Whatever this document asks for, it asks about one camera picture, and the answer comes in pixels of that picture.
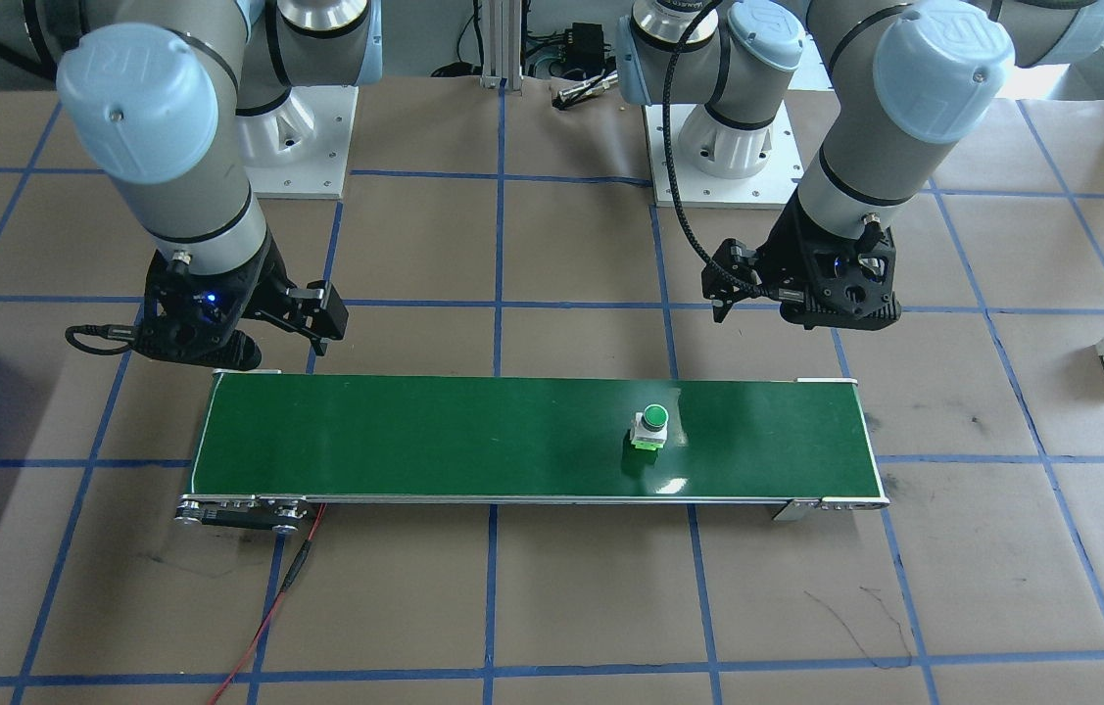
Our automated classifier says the green push button switch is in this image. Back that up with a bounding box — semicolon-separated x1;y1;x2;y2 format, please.
628;401;673;457

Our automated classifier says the green belt conveyor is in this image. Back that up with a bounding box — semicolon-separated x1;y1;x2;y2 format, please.
174;372;890;535

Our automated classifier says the silver metal connector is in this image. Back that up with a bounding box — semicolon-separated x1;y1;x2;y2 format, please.
556;70;621;109

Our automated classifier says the black adapter box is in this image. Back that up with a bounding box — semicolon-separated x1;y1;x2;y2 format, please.
566;24;608;68

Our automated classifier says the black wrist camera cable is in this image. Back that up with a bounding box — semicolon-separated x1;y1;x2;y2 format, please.
65;323;139;353
664;24;724;270

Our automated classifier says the white square base plate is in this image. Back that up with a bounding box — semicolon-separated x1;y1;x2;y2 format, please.
236;86;360;201
645;101;804;210

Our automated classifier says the red and black conveyor wire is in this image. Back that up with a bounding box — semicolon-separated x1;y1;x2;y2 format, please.
209;504;327;705

